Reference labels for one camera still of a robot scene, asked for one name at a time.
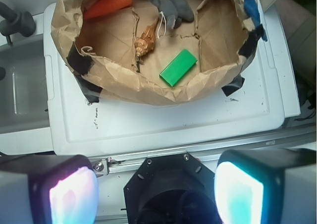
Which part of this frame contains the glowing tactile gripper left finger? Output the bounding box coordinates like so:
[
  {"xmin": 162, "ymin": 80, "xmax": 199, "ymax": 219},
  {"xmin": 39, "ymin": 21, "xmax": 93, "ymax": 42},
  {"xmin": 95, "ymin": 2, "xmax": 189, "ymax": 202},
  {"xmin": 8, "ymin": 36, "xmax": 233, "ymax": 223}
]
[{"xmin": 0, "ymin": 155, "xmax": 99, "ymax": 224}]

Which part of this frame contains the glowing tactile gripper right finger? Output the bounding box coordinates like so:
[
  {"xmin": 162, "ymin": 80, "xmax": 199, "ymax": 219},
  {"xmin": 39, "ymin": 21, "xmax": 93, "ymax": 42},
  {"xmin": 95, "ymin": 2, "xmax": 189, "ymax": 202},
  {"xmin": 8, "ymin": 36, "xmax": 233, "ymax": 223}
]
[{"xmin": 214, "ymin": 148, "xmax": 317, "ymax": 224}]

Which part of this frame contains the green rectangular block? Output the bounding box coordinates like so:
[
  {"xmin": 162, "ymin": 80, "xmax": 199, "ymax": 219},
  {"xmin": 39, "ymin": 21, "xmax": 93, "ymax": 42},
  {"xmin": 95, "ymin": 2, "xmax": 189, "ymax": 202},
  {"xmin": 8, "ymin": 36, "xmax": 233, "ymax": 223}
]
[{"xmin": 159, "ymin": 49, "xmax": 198, "ymax": 87}]

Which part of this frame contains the translucent plastic storage bin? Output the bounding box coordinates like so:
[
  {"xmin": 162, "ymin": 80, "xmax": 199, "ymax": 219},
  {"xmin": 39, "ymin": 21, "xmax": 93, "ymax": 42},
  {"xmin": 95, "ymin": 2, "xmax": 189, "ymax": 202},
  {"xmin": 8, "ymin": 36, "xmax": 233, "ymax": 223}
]
[{"xmin": 0, "ymin": 14, "xmax": 53, "ymax": 155}]

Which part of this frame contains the white plastic bin lid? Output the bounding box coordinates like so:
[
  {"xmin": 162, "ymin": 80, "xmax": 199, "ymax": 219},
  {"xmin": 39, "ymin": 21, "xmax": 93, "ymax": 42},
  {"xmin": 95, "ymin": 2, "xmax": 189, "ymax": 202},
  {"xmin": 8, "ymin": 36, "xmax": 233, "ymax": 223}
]
[{"xmin": 44, "ymin": 4, "xmax": 300, "ymax": 157}]

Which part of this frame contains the brown paper bag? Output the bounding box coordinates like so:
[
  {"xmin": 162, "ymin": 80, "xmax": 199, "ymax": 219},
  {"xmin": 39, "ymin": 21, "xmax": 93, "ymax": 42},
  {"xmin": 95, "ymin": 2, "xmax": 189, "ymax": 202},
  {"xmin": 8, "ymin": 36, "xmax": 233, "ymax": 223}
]
[{"xmin": 52, "ymin": 0, "xmax": 261, "ymax": 106}]

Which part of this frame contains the golden spiral seashell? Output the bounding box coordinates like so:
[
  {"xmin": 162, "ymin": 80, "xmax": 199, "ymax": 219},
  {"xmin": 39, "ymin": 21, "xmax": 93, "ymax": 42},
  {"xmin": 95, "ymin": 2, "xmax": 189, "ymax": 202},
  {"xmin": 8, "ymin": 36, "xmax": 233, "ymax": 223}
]
[{"xmin": 134, "ymin": 18, "xmax": 159, "ymax": 65}]

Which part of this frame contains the blue tape piece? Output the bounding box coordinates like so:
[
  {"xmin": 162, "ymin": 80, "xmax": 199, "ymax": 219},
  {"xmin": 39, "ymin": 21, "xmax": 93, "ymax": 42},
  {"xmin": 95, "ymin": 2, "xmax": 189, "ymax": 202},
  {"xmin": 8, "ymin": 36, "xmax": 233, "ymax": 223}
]
[{"xmin": 244, "ymin": 0, "xmax": 267, "ymax": 42}]

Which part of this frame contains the grey knitted plush mouse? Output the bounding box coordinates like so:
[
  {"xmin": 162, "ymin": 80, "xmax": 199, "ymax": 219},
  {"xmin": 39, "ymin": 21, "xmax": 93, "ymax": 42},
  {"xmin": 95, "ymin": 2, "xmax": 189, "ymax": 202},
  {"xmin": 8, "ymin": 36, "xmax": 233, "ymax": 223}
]
[{"xmin": 148, "ymin": 0, "xmax": 195, "ymax": 31}]

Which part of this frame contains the orange toy carrot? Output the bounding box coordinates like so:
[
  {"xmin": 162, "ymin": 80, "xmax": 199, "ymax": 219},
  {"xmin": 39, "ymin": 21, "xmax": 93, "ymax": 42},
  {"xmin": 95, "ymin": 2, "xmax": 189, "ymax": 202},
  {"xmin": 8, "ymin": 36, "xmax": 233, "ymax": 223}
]
[{"xmin": 83, "ymin": 0, "xmax": 133, "ymax": 20}]

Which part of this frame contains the aluminium extrusion rail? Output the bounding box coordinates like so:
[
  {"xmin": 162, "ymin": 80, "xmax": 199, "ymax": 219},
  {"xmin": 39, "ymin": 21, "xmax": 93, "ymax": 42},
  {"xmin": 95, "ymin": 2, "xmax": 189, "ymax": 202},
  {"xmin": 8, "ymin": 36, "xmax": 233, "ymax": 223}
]
[{"xmin": 89, "ymin": 123, "xmax": 317, "ymax": 176}]

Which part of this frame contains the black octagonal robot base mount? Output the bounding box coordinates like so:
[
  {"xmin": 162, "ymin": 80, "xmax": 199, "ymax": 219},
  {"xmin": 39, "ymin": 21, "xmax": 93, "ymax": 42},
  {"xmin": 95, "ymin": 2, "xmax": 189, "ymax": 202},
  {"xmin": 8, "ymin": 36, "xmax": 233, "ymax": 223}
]
[{"xmin": 123, "ymin": 153, "xmax": 222, "ymax": 224}]

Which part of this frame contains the grey clamp knob handle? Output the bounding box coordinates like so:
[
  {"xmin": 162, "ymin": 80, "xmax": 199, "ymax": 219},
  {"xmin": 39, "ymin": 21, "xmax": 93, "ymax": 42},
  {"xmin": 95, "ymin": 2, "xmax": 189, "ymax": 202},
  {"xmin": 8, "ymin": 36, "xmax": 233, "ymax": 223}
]
[{"xmin": 0, "ymin": 2, "xmax": 36, "ymax": 46}]

